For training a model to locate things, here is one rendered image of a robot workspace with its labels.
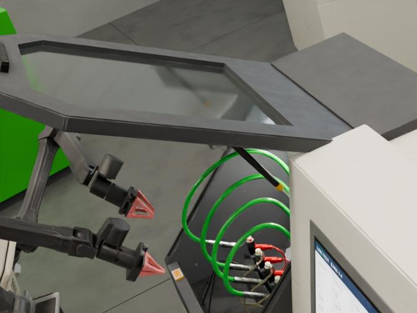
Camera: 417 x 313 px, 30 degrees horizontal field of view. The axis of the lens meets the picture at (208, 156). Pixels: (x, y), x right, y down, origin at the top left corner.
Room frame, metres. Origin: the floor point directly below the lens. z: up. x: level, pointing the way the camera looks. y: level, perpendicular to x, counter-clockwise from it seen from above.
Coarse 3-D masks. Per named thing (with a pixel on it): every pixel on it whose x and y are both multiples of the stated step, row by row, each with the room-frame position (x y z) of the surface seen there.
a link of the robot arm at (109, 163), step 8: (104, 160) 2.07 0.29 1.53; (112, 160) 2.06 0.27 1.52; (120, 160) 2.09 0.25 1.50; (96, 168) 2.10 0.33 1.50; (104, 168) 2.05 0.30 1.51; (112, 168) 2.05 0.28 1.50; (120, 168) 2.07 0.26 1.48; (80, 176) 2.12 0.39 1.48; (88, 176) 2.09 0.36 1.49; (112, 176) 2.04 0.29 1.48; (88, 184) 2.08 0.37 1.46
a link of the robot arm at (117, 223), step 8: (104, 224) 1.88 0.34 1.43; (112, 224) 1.86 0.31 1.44; (120, 224) 1.87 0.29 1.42; (128, 224) 1.88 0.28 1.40; (104, 232) 1.86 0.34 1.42; (112, 232) 1.85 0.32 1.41; (120, 232) 1.85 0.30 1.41; (96, 240) 1.87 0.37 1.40; (112, 240) 1.85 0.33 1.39; (120, 240) 1.85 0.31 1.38; (80, 248) 1.84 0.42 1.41; (88, 248) 1.84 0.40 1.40; (96, 248) 1.84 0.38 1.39; (88, 256) 1.84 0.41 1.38
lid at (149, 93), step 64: (0, 64) 1.93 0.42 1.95; (64, 64) 2.08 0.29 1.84; (128, 64) 2.19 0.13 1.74; (192, 64) 2.31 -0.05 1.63; (256, 64) 2.38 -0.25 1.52; (64, 128) 1.60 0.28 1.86; (128, 128) 1.62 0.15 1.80; (192, 128) 1.65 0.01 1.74; (256, 128) 1.70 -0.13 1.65; (320, 128) 1.78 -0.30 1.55
